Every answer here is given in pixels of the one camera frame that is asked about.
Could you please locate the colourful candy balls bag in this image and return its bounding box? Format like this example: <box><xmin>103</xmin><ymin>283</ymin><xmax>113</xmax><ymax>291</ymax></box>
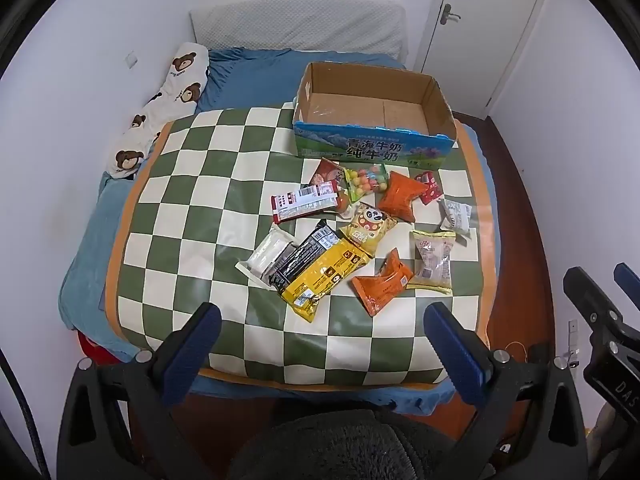
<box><xmin>344</xmin><ymin>164</ymin><xmax>390</xmax><ymax>203</ymax></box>

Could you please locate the red object under bed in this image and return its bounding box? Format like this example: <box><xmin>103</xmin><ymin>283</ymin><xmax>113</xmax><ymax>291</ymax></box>
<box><xmin>77</xmin><ymin>332</ymin><xmax>131</xmax><ymax>366</ymax></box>

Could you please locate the small red snack packet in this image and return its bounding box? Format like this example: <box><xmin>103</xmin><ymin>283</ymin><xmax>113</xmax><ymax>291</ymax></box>
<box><xmin>414</xmin><ymin>170</ymin><xmax>443</xmax><ymax>206</ymax></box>

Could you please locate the black snack packet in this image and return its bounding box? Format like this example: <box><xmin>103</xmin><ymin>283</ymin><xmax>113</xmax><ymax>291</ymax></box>
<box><xmin>265</xmin><ymin>220</ymin><xmax>338</xmax><ymax>291</ymax></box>

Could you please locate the light blue blanket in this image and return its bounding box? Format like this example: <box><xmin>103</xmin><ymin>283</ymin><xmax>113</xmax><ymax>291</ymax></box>
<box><xmin>59</xmin><ymin>170</ymin><xmax>151</xmax><ymax>361</ymax></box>

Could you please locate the bear print pillow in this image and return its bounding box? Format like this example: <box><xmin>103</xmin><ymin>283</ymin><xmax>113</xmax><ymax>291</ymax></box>
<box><xmin>105</xmin><ymin>41</ymin><xmax>211</xmax><ymax>181</ymax></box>

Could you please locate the blue printed cardboard box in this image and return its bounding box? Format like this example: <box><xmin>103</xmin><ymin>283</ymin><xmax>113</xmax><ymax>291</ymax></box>
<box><xmin>292</xmin><ymin>61</ymin><xmax>458</xmax><ymax>170</ymax></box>

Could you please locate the white door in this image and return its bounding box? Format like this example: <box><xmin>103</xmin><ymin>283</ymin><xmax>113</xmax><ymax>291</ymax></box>
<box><xmin>420</xmin><ymin>0</ymin><xmax>551</xmax><ymax>118</ymax></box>

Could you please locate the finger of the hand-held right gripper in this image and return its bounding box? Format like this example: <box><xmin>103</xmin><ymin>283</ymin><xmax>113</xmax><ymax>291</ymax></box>
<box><xmin>614</xmin><ymin>262</ymin><xmax>640</xmax><ymax>308</ymax></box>
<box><xmin>563</xmin><ymin>266</ymin><xmax>623</xmax><ymax>333</ymax></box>

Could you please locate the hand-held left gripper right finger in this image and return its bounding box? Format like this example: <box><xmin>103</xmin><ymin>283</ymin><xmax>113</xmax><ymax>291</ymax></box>
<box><xmin>424</xmin><ymin>302</ymin><xmax>588</xmax><ymax>480</ymax></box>

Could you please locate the long red white packet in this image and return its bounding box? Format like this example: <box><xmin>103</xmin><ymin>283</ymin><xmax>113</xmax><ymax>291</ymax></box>
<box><xmin>270</xmin><ymin>182</ymin><xmax>341</xmax><ymax>224</ymax></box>

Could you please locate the pale yellow cake packet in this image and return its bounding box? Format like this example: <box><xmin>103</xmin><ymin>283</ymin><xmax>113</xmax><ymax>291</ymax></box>
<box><xmin>406</xmin><ymin>230</ymin><xmax>457</xmax><ymax>295</ymax></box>

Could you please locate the black cable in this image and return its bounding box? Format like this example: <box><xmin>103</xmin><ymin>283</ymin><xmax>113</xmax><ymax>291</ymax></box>
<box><xmin>0</xmin><ymin>347</ymin><xmax>51</xmax><ymax>480</ymax></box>

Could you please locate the small white snack packet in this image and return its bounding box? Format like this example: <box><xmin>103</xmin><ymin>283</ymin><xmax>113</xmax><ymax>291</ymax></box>
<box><xmin>439</xmin><ymin>198</ymin><xmax>472</xmax><ymax>236</ymax></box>

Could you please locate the white padded headboard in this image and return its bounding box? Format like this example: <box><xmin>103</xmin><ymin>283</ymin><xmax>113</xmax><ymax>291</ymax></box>
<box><xmin>189</xmin><ymin>2</ymin><xmax>408</xmax><ymax>58</ymax></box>

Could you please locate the brown pastry snack packet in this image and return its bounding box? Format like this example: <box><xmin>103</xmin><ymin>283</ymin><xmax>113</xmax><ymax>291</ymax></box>
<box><xmin>308</xmin><ymin>157</ymin><xmax>346</xmax><ymax>188</ymax></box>

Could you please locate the yellow panda print packet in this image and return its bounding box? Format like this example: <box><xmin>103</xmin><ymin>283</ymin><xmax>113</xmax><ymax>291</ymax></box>
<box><xmin>340</xmin><ymin>202</ymin><xmax>398</xmax><ymax>253</ymax></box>

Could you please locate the large yellow black packet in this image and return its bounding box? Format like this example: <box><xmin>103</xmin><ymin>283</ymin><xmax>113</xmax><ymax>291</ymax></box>
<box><xmin>280</xmin><ymin>237</ymin><xmax>375</xmax><ymax>323</ymax></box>

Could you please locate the white clear snack packet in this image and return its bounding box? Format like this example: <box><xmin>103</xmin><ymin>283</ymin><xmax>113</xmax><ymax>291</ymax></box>
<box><xmin>236</xmin><ymin>227</ymin><xmax>296</xmax><ymax>288</ymax></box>

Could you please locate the dark fuzzy cloth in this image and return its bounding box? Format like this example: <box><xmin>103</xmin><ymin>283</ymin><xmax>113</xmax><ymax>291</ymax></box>
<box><xmin>227</xmin><ymin>400</ymin><xmax>481</xmax><ymax>480</ymax></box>

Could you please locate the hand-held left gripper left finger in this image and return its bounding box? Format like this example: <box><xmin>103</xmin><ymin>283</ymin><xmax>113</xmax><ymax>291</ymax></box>
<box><xmin>56</xmin><ymin>302</ymin><xmax>223</xmax><ymax>480</ymax></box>

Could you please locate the blue bed sheet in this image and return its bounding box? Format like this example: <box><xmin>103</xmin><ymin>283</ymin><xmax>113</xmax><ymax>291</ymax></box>
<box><xmin>192</xmin><ymin>47</ymin><xmax>408</xmax><ymax>116</ymax></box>

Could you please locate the orange snack packet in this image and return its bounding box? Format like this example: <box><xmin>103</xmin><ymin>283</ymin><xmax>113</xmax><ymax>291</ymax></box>
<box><xmin>351</xmin><ymin>248</ymin><xmax>415</xmax><ymax>317</ymax></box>
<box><xmin>376</xmin><ymin>171</ymin><xmax>430</xmax><ymax>223</ymax></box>

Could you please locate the green white checkered blanket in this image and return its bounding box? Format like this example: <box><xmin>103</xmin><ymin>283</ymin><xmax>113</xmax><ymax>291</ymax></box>
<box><xmin>102</xmin><ymin>102</ymin><xmax>501</xmax><ymax>391</ymax></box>

